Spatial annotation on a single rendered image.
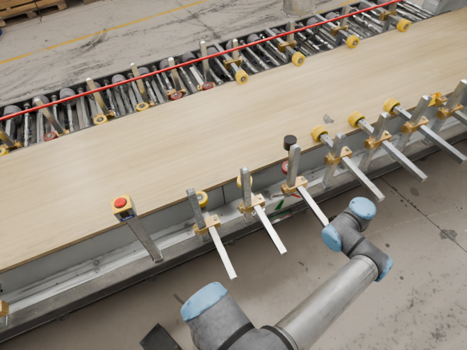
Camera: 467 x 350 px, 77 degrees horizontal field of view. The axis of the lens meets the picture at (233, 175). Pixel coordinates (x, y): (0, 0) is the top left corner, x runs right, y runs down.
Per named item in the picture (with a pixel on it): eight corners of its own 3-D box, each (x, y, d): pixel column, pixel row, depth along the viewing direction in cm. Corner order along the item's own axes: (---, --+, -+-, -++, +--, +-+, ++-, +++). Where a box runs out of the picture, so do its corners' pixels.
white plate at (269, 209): (306, 198, 165) (308, 189, 158) (265, 217, 160) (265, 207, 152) (305, 198, 166) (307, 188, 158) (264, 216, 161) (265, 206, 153)
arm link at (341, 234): (347, 251, 95) (370, 228, 99) (320, 226, 101) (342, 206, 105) (341, 261, 103) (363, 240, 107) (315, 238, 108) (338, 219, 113)
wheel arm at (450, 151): (465, 162, 145) (469, 157, 142) (459, 164, 145) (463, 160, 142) (392, 105, 175) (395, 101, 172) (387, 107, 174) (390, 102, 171)
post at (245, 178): (252, 223, 163) (250, 170, 125) (247, 226, 162) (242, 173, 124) (249, 219, 165) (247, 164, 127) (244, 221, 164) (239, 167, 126)
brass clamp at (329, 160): (351, 159, 153) (353, 153, 149) (329, 168, 150) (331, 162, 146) (343, 151, 156) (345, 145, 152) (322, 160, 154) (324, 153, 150)
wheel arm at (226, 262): (238, 279, 132) (237, 276, 128) (231, 282, 131) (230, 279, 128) (204, 205, 157) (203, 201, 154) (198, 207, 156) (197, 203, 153)
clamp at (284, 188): (306, 187, 156) (308, 181, 152) (284, 196, 153) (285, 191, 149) (301, 179, 159) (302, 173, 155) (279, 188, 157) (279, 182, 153)
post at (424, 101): (397, 160, 181) (433, 96, 144) (392, 162, 181) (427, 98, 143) (392, 156, 183) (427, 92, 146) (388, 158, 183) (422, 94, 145)
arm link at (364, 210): (343, 205, 105) (361, 189, 108) (336, 221, 114) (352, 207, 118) (366, 222, 100) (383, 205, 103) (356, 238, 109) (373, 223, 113)
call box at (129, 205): (138, 217, 114) (131, 206, 108) (120, 223, 113) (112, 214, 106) (134, 203, 118) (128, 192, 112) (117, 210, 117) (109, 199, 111)
